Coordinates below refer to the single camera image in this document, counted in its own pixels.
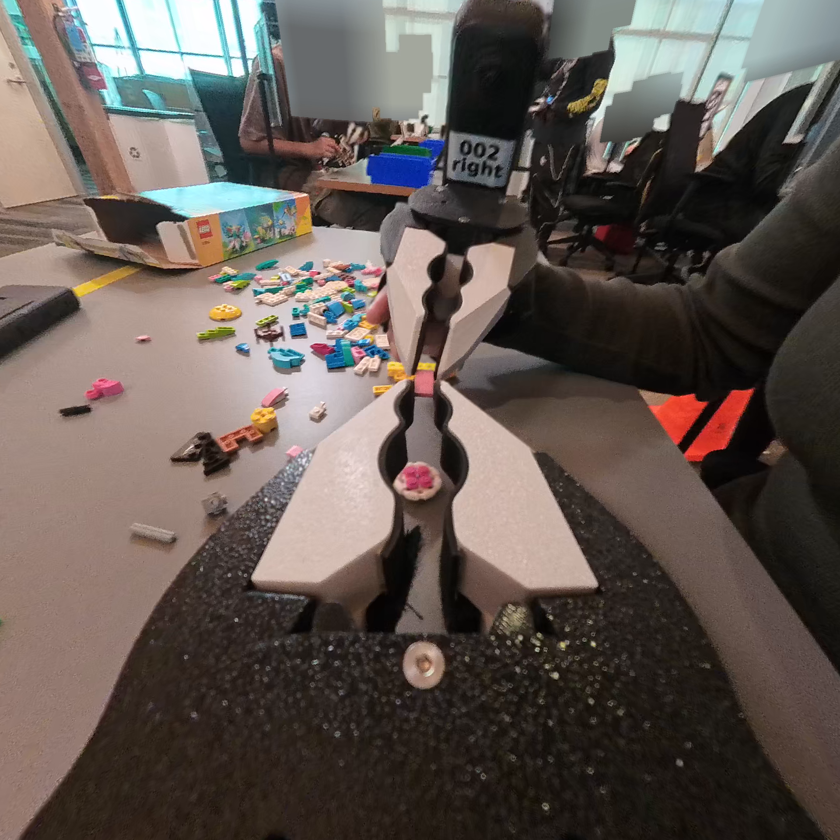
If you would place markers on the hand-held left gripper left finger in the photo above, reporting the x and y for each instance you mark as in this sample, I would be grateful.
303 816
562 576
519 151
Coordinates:
328 525

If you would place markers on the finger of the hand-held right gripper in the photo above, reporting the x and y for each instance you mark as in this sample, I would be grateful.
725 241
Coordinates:
407 295
485 295

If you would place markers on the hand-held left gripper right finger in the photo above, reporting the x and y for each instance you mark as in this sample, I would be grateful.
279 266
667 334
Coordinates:
518 525

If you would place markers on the pile of colourful toy bricks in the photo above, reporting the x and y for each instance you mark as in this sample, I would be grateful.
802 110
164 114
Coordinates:
328 308

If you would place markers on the pink brick with white clip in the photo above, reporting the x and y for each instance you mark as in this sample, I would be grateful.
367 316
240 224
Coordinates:
274 397
424 386

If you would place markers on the person's right forearm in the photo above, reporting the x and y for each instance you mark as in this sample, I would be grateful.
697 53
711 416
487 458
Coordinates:
656 315

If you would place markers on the grey desk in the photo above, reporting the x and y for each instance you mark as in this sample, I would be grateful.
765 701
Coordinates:
98 472

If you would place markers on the round white plate magenta studs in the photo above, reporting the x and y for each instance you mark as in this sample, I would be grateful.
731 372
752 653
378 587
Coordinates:
420 479

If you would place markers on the green storage bin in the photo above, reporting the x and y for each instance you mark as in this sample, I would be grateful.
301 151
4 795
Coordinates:
407 151

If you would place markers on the small grey studded brick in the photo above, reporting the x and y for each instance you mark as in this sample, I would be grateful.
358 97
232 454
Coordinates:
214 503

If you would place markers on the blue storage bin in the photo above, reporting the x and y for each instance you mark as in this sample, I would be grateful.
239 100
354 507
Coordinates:
400 169

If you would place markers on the yellow round brick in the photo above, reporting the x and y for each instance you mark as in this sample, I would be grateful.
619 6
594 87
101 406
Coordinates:
264 420

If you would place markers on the wooden work table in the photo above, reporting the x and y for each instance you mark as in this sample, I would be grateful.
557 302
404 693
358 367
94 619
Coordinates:
354 184

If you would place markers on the black studded plate brick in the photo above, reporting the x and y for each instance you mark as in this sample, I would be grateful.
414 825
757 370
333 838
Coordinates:
215 463

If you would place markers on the teal arch brick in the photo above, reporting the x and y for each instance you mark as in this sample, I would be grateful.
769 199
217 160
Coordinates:
287 358

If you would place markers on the brown flower-shaped brick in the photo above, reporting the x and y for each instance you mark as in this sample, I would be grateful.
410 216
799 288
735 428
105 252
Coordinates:
268 333

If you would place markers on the dark brown wedge brick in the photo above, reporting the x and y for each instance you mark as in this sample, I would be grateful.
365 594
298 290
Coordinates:
193 449

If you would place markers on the yellow cardboard toy box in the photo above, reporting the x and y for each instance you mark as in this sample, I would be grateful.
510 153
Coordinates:
249 220

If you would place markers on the grey bar piece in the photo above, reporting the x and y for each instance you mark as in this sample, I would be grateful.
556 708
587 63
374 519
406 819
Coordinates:
153 533

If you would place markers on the yellow dome brick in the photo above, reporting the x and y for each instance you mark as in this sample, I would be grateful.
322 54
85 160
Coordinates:
225 313

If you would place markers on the lime green stepped brick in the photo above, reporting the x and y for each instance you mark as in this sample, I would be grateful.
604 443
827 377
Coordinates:
216 333

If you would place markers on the magenta toy brick piece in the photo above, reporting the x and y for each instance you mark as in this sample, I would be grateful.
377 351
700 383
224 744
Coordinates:
105 389

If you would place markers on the small black toy connector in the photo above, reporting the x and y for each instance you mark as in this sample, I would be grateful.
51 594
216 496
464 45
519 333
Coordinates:
75 410

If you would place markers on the white recycling cabinet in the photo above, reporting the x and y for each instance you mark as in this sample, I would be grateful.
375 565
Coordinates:
157 151

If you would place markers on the person's torso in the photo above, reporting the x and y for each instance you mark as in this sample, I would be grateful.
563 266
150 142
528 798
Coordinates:
807 459

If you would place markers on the teal framed window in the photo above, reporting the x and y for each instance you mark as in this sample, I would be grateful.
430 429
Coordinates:
164 39

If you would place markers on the wooden pillar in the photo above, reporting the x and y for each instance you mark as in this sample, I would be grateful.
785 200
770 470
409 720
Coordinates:
85 131

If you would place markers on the black flat case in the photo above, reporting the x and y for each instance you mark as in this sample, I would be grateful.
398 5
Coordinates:
33 315

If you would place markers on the red fire extinguisher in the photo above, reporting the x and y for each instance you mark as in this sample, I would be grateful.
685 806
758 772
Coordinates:
92 75

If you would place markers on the white door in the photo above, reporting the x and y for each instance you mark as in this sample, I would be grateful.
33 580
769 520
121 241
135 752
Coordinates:
29 131

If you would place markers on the orange bracket brick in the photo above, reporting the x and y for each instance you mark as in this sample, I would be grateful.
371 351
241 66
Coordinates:
233 438

